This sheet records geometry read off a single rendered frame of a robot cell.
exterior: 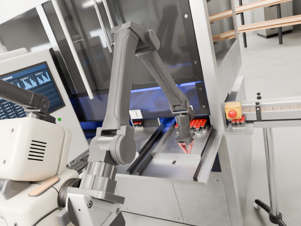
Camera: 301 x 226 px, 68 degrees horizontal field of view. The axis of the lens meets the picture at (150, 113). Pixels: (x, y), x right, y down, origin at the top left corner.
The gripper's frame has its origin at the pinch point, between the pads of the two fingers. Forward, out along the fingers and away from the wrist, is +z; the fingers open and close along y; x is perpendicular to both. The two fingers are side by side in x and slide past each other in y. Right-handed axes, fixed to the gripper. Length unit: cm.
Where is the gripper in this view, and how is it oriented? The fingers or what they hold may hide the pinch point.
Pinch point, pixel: (187, 154)
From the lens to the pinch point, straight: 110.9
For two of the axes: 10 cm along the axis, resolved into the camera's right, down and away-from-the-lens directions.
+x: -8.7, 0.5, 5.0
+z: 1.7, 9.6, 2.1
